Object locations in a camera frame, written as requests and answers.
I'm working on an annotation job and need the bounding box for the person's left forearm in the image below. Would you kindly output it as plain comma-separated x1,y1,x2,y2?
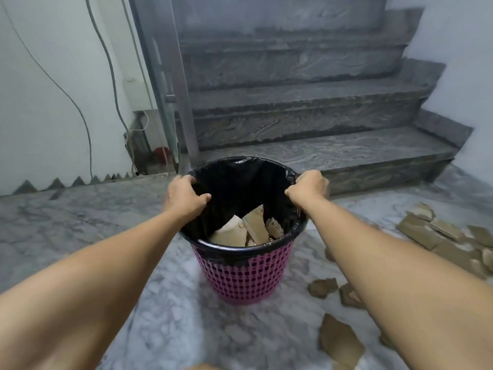
0,210,193,370

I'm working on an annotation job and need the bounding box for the person's left hand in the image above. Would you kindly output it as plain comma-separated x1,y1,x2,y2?
161,174,213,224

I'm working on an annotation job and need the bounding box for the pile of brown paper pieces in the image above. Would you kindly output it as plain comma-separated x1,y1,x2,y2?
308,203,493,370

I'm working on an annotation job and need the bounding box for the thick black wall cable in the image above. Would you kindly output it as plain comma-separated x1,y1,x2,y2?
84,0,139,176

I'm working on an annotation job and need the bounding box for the pink bin with black liner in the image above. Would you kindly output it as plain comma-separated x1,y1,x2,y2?
178,156,309,306

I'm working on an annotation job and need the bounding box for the metal framed glass panel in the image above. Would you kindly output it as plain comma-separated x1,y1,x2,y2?
127,0,201,176

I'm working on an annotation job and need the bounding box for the black plastic bag liner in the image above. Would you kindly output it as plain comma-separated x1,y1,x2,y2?
178,156,309,266

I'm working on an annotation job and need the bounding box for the thin white cable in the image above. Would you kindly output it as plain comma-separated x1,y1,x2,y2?
129,111,150,132

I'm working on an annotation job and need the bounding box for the brown paper piece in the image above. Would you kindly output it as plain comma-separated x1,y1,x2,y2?
241,205,270,245

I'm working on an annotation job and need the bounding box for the dark box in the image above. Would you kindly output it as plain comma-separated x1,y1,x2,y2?
124,119,154,175

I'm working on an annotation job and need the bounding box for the grey granite staircase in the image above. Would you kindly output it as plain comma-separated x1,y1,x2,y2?
169,0,475,197

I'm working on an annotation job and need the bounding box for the thin black wall cable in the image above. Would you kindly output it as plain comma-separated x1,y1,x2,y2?
0,2,94,180

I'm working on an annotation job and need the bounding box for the person's right hand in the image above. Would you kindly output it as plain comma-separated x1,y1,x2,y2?
284,169,331,212

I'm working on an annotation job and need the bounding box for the person's right forearm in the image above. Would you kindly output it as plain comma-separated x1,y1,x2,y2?
306,196,493,370

